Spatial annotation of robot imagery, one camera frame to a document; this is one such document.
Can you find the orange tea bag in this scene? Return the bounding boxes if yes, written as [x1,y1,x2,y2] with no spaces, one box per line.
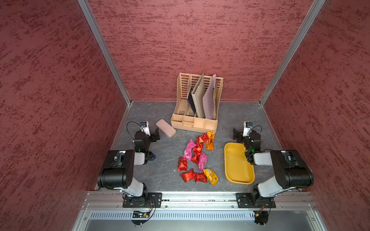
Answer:
[206,132,215,151]

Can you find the red tea bag top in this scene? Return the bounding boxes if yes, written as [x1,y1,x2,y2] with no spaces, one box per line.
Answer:
[197,133,209,143]

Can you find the red tea bag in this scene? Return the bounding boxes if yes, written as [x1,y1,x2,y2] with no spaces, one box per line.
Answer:
[197,133,209,143]
[178,157,188,172]
[194,173,208,183]
[180,169,196,182]
[191,152,202,165]
[192,142,203,153]

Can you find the pink tea bag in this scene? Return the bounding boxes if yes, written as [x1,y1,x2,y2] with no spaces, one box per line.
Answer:
[198,153,207,172]
[183,140,196,160]

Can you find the yellow tea bag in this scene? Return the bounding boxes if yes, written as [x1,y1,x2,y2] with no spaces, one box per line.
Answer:
[203,168,219,186]

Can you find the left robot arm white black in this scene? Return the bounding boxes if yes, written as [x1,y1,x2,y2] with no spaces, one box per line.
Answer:
[97,128,160,203]

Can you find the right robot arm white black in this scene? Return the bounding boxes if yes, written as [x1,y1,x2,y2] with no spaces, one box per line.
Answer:
[233,128,314,207]

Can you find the yellow plastic storage box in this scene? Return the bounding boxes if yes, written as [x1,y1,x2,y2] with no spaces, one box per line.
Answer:
[224,142,255,185]

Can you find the pink glasses case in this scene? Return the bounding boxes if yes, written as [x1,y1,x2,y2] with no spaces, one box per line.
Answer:
[156,119,176,138]

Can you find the beige plastic file organizer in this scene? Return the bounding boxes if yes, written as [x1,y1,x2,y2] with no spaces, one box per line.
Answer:
[171,73,224,133]

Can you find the mauve folder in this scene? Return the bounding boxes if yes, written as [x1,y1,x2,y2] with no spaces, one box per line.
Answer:
[203,74,216,119]

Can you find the black notebook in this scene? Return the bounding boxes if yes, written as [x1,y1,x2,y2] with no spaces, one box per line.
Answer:
[187,88,196,116]

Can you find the tan cardboard folder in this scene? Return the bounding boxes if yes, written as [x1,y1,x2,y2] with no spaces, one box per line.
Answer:
[192,74,205,118]

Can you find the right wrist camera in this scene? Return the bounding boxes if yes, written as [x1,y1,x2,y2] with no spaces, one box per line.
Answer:
[243,121,253,137]

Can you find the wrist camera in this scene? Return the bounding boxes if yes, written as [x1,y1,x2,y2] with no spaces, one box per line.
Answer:
[243,121,253,137]
[140,121,150,136]

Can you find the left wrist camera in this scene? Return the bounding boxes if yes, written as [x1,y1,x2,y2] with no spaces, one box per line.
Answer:
[140,121,150,136]

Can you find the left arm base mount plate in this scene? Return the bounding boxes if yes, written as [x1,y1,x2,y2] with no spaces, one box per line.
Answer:
[122,192,162,209]

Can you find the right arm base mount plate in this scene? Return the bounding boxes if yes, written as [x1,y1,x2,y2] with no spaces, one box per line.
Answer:
[235,193,276,209]

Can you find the aluminium front rail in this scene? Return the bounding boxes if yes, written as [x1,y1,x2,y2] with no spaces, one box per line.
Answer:
[82,191,317,211]

